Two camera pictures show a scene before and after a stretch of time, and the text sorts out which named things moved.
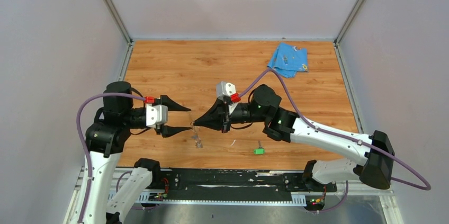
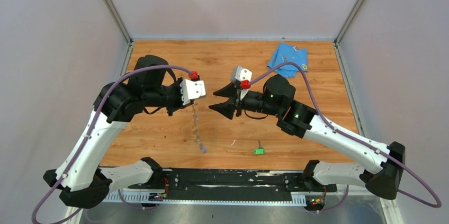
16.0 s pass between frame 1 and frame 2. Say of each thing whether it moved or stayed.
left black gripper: moved
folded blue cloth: stayed
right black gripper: moved
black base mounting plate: stayed
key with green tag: stayed
